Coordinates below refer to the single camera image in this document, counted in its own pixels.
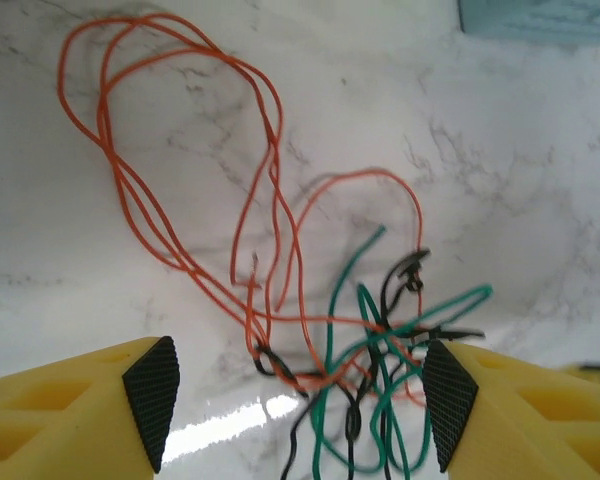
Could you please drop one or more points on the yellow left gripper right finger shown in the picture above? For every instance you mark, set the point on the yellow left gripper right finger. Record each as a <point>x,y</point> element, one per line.
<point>530,435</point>

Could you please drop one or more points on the blue perforated plastic basket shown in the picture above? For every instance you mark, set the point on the blue perforated plastic basket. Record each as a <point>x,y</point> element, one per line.
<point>540,20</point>

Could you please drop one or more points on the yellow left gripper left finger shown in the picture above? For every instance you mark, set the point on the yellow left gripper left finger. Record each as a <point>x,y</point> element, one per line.
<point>55,430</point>

